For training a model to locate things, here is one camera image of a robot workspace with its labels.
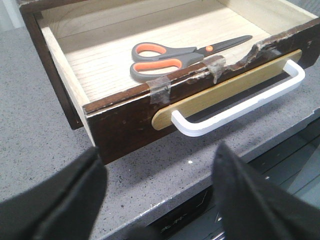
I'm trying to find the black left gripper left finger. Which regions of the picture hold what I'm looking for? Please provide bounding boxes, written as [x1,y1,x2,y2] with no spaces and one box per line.
[0,147,107,240]

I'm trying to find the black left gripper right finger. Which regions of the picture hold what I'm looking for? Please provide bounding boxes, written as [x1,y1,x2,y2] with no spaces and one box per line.
[212,142,320,240]

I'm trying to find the white drawer handle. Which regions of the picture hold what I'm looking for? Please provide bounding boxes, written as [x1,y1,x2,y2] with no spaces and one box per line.
[171,59,306,137]

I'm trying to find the wooden drawer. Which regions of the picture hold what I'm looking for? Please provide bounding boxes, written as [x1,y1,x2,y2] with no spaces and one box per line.
[33,0,320,163]

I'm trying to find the grey orange scissors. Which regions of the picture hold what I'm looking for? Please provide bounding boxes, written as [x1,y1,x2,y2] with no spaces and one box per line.
[129,35,253,82]

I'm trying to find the dark wooden drawer cabinet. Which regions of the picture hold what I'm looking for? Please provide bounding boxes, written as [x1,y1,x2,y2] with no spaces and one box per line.
[16,0,83,130]

